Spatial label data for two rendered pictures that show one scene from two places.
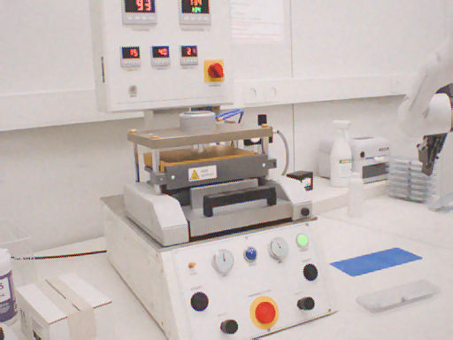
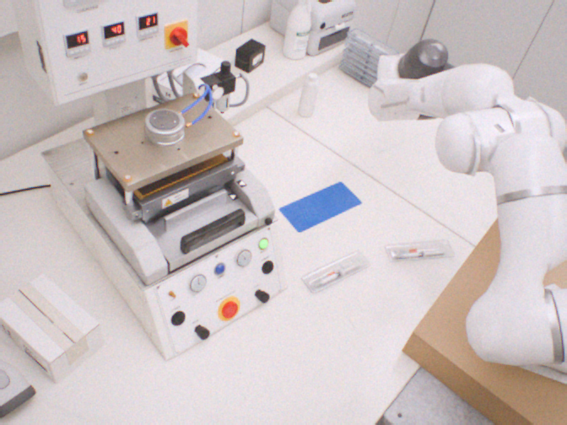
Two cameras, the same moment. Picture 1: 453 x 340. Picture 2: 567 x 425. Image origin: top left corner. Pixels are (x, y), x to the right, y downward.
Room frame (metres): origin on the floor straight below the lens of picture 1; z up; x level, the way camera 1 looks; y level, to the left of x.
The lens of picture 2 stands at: (0.15, 0.12, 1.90)
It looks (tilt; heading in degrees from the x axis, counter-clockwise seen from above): 48 degrees down; 338
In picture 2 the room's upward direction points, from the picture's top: 12 degrees clockwise
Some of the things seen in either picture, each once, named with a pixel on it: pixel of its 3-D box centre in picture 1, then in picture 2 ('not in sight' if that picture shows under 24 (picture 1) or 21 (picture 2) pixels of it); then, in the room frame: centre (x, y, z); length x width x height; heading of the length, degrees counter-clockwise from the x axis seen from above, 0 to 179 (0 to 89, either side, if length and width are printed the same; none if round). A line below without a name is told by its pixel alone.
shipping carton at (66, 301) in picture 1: (64, 315); (49, 327); (0.83, 0.31, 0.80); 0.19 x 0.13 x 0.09; 36
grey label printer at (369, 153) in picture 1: (354, 158); (313, 13); (1.93, -0.54, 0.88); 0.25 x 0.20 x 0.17; 30
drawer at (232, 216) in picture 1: (210, 195); (177, 195); (1.02, 0.03, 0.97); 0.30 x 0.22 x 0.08; 26
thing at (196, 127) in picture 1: (201, 139); (165, 131); (1.10, 0.05, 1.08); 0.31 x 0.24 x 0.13; 116
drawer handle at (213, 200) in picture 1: (241, 199); (213, 230); (0.89, -0.03, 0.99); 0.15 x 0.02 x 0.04; 116
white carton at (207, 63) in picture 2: not in sight; (191, 80); (1.62, -0.07, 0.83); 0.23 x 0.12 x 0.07; 138
